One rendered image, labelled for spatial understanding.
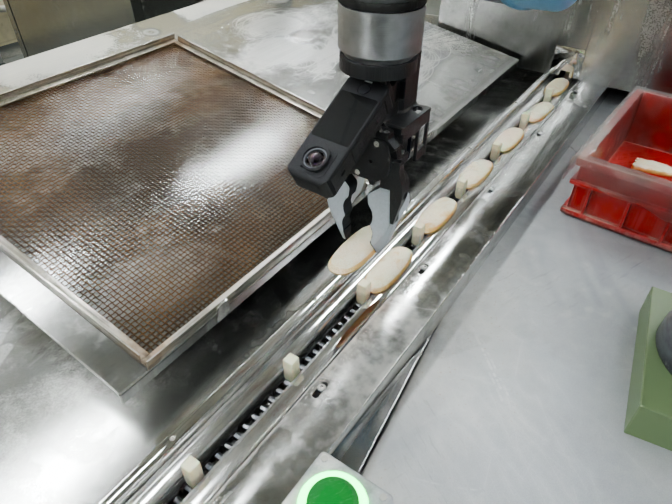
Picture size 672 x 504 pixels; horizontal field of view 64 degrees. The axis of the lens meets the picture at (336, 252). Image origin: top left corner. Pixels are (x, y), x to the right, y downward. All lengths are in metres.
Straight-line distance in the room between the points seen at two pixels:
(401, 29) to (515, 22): 0.84
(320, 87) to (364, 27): 0.53
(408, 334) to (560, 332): 0.20
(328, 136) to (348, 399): 0.25
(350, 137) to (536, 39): 0.86
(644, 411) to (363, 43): 0.43
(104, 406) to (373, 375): 0.29
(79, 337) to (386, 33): 0.41
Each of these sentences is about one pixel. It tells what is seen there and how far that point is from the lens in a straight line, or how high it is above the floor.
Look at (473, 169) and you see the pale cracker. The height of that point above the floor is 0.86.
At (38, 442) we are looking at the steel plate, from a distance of 0.64.
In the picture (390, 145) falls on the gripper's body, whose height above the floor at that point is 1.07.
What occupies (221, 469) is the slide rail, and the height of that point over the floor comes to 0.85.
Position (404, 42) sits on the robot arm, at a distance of 0.48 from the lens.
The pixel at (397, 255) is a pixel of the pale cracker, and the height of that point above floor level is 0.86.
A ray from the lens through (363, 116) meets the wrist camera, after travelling 0.48.
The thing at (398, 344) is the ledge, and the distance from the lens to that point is 0.59.
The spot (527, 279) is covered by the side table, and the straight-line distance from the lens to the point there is 0.76.
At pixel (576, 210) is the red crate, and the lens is 0.90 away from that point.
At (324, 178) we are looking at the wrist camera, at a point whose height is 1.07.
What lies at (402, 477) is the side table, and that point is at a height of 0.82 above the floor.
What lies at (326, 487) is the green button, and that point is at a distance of 0.45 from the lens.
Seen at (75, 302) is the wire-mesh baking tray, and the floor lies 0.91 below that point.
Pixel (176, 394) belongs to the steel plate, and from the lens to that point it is 0.62.
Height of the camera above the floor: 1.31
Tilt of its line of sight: 40 degrees down
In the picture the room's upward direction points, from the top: straight up
